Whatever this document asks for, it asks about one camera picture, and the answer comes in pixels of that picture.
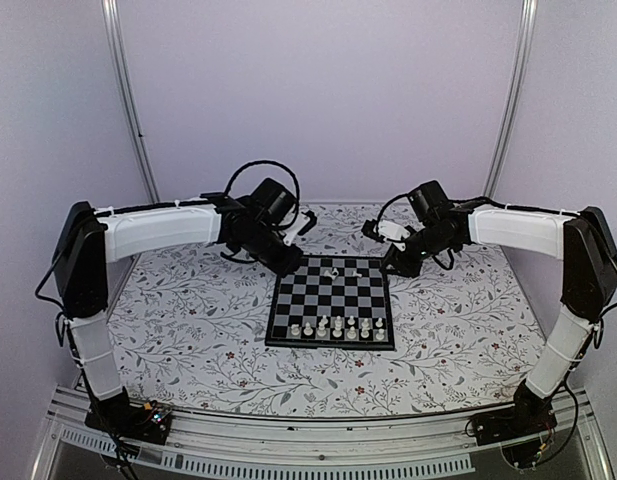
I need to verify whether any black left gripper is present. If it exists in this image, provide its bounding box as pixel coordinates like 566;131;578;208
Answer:
238;224;305;280

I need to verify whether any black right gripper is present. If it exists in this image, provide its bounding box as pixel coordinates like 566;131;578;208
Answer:
380;224;455;278

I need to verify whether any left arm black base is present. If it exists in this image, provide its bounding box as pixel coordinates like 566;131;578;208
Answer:
85;388;172;445

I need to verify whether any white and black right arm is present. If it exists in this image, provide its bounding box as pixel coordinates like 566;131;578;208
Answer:
363;180;617;436

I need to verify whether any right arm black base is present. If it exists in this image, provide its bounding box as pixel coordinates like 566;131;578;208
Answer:
465;393;557;469

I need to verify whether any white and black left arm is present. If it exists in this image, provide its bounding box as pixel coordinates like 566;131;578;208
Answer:
44;178;316;434

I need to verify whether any white piece showing black base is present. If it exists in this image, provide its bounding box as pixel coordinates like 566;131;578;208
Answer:
324;268;339;280

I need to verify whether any black and white chessboard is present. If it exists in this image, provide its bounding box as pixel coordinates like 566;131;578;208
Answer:
265;255;395;351

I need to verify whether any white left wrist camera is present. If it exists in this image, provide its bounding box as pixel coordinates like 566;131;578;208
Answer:
282;210;317;246

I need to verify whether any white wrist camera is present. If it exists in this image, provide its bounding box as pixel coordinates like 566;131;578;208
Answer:
362;220;412;251
282;210;317;246

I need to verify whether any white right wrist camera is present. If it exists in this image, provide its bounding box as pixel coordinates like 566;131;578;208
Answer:
362;220;412;251

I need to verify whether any aluminium front rail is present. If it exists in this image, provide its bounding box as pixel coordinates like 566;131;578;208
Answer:
31;387;617;479

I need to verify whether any right aluminium frame post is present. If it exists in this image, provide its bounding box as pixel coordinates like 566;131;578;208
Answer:
483;0;539;197

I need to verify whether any aluminium frame post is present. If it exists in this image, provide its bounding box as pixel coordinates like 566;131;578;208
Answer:
483;0;539;197
101;0;161;203

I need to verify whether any left aluminium frame post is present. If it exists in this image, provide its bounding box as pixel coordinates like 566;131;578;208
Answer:
101;0;161;203

